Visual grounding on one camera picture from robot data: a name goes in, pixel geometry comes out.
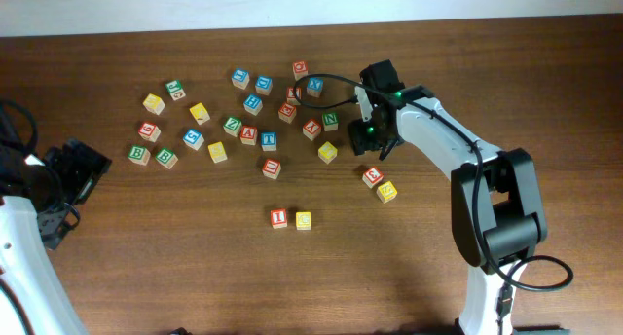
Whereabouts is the yellow O wooden block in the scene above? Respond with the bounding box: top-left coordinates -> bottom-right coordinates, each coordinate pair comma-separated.
295,211 -> 312,231

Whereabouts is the red A wooden block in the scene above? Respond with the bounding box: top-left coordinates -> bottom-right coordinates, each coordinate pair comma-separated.
239,126 -> 258,146

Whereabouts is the red I wooden block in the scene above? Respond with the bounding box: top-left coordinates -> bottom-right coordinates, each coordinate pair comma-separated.
270,208 -> 288,229

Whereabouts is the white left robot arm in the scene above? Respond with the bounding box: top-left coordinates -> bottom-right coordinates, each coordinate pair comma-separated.
1,99 -> 112,334

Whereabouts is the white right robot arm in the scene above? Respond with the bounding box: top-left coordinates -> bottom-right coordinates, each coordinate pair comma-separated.
348,60 -> 548,334

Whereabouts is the red 3 wooden block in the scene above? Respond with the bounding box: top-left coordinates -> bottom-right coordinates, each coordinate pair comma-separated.
362,167 -> 384,188

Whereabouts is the green N wooden block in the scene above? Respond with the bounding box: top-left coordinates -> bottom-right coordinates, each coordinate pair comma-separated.
322,112 -> 339,131

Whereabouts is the yellow wooden block near R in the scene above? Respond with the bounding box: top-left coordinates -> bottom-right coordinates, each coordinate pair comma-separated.
317,141 -> 338,164

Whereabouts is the yellow S wooden block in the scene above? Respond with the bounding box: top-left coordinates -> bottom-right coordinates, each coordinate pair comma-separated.
376,181 -> 398,204

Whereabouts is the green B block left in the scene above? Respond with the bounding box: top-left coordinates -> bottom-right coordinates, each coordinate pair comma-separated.
128,145 -> 151,166

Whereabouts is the green b block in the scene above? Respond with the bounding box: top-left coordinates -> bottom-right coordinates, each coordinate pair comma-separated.
128,145 -> 151,166
155,147 -> 178,169

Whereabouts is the red Y block lower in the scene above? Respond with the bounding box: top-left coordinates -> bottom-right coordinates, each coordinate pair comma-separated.
302,119 -> 322,141

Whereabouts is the red y block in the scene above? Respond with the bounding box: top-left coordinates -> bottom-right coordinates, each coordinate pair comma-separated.
286,87 -> 302,105
302,119 -> 322,141

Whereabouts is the blue X wooden block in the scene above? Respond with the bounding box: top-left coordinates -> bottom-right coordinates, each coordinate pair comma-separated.
307,77 -> 324,97

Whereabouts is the red 6 wooden block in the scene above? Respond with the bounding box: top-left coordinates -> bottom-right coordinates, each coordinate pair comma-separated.
137,122 -> 162,142

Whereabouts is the green B block right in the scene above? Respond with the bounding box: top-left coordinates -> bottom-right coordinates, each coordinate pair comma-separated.
155,147 -> 178,169

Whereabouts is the red E wooden block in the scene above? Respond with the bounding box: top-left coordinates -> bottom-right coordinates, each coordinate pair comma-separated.
277,102 -> 297,124

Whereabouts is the yellow block far left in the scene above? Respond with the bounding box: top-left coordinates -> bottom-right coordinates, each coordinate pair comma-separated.
142,93 -> 165,115

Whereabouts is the red Y block upper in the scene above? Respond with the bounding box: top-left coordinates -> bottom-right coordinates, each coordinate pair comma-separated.
286,87 -> 302,105

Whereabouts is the red C wooden block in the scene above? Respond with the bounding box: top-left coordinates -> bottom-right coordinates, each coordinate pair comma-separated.
292,60 -> 309,81

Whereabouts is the blue T wooden block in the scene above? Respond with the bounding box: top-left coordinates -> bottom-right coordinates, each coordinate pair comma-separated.
260,132 -> 277,151

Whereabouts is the red U wooden block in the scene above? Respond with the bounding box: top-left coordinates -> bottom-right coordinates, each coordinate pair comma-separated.
262,159 -> 281,180

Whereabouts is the green J wooden block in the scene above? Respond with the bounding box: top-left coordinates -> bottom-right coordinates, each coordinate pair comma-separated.
165,80 -> 186,101

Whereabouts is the blue D wooden block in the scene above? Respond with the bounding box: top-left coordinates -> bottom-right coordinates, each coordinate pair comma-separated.
255,75 -> 274,95

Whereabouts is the blue H wooden block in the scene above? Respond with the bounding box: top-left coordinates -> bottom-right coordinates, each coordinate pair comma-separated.
243,94 -> 263,116

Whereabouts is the yellow block upper middle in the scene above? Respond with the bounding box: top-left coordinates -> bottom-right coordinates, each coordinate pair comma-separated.
189,102 -> 211,125

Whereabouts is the yellow block centre left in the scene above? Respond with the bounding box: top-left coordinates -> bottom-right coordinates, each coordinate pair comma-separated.
208,141 -> 228,163

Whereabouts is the green Z wooden block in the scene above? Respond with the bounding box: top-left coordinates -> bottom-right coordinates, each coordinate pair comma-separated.
223,116 -> 242,137

